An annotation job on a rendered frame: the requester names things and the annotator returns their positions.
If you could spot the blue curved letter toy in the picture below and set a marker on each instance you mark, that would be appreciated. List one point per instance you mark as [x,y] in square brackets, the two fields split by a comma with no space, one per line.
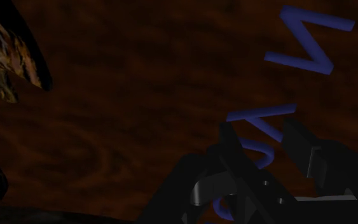
[219,209]

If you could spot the blue forked letter toy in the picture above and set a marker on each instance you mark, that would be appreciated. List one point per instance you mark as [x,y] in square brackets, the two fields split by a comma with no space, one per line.
[265,122]

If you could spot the blue zigzag letter toy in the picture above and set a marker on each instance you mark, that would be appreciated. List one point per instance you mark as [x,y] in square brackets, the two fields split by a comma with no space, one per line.
[309,43]

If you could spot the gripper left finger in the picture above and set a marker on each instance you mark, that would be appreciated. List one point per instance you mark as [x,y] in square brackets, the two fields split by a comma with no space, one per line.
[247,186]

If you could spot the blue hooked letter toy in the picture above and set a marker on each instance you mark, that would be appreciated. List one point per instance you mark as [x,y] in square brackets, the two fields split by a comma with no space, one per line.
[267,152]

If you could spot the black yellow marbled object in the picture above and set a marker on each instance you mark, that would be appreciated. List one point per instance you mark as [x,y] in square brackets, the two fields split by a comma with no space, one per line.
[2,52]

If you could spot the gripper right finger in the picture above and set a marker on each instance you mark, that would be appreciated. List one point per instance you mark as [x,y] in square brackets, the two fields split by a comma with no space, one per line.
[336,161]

